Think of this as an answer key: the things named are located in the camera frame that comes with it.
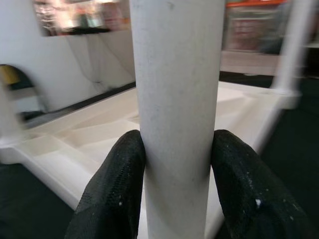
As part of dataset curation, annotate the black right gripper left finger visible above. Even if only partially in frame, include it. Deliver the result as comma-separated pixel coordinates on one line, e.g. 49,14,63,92
64,129,147,239

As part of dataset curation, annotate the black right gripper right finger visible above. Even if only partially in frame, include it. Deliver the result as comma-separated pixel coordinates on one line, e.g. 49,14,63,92
211,129,319,239

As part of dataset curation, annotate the white plastic children table top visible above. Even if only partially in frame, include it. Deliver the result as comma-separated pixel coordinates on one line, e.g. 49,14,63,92
0,81,303,239

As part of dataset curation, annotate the black tablecloth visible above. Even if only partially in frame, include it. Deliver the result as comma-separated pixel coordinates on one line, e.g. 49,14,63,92
0,71,319,239

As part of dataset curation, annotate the pink patterned cloth bench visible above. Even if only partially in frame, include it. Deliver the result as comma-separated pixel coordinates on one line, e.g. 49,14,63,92
220,48,282,75

